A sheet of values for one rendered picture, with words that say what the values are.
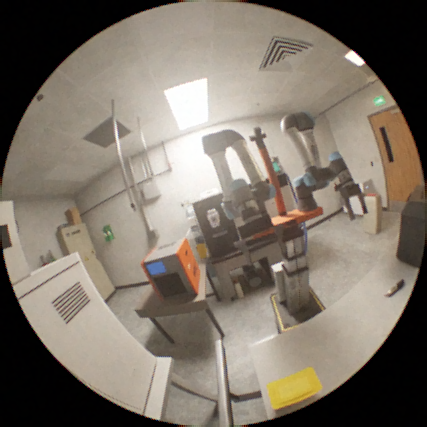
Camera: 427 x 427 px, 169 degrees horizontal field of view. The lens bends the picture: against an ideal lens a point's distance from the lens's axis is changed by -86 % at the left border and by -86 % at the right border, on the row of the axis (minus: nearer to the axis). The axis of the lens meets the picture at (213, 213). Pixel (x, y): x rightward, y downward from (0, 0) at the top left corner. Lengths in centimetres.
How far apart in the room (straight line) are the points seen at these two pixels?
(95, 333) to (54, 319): 13
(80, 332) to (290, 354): 62
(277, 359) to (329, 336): 20
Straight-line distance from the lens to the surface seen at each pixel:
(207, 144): 81
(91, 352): 51
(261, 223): 54
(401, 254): 96
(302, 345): 60
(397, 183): 402
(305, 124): 101
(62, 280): 46
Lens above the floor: 145
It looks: 7 degrees down
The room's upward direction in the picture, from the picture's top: 19 degrees counter-clockwise
